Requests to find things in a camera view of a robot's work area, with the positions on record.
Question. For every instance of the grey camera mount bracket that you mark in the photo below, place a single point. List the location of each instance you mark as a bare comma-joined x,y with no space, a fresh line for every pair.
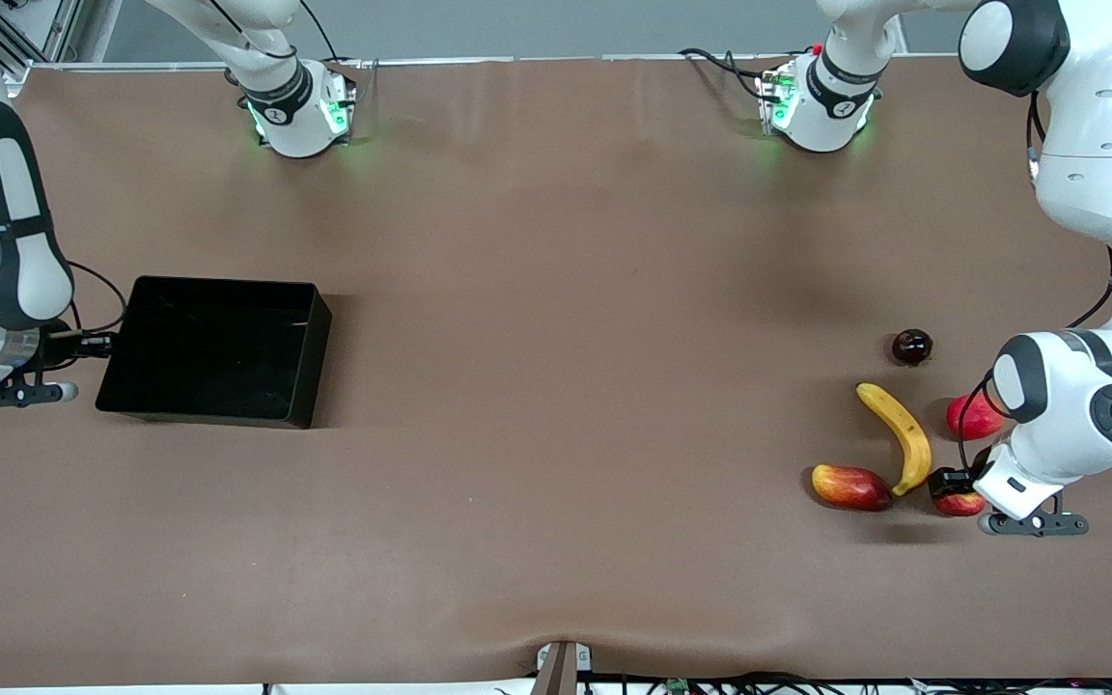
561,671

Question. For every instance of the red apple with stem dimple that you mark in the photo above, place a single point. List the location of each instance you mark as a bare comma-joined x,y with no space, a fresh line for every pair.
961,505

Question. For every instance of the smooth red round fruit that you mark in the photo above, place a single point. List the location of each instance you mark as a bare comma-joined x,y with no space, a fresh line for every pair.
969,420

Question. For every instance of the yellow banana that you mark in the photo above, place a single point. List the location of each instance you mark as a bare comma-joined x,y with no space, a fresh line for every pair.
908,439

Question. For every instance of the silver table edge rail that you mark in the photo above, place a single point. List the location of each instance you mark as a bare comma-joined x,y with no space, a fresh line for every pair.
566,59

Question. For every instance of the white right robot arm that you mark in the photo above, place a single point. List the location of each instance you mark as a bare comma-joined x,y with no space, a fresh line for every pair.
6,251

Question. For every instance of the dark purple plum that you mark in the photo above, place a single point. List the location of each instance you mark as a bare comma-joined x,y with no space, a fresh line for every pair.
912,347

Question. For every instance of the black plastic box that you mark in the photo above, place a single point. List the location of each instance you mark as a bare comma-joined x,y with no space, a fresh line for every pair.
218,367

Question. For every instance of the aluminium frame post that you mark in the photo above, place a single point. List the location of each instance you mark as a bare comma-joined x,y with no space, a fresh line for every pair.
35,43

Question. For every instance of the red yellow mango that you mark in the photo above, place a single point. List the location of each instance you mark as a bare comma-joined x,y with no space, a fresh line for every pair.
850,487

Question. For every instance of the brown table cover sheet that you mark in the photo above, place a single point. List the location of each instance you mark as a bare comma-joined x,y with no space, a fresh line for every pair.
556,241

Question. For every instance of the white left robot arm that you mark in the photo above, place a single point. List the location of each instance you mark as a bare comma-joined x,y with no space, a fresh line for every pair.
1097,145

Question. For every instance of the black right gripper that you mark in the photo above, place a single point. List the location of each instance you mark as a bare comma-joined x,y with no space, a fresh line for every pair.
56,347

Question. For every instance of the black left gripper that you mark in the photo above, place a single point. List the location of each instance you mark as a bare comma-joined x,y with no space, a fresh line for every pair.
953,480

